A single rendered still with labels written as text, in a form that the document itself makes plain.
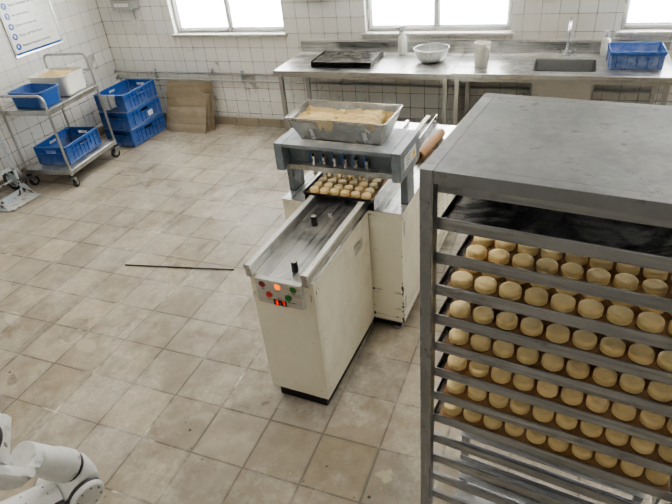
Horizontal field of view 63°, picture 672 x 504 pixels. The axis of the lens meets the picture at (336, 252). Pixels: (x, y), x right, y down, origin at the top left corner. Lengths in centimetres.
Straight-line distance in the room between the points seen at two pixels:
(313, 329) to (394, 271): 72
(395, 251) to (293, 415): 104
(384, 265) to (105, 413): 175
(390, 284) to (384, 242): 29
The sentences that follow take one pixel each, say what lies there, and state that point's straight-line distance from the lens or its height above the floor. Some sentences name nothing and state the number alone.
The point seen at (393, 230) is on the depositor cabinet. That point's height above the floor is 73.
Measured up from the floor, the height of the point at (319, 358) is 38.
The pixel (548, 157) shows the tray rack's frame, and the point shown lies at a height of 182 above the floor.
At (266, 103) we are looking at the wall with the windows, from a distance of 666.
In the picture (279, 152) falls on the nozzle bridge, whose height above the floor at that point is 113.
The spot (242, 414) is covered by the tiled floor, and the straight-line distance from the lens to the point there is 312.
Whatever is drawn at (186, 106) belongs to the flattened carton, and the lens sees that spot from 700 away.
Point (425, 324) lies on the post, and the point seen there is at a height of 141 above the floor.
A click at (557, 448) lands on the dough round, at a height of 105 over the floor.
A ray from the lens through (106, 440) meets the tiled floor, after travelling 328.
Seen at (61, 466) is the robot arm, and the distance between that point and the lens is 136.
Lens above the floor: 231
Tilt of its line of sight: 33 degrees down
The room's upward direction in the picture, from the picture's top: 6 degrees counter-clockwise
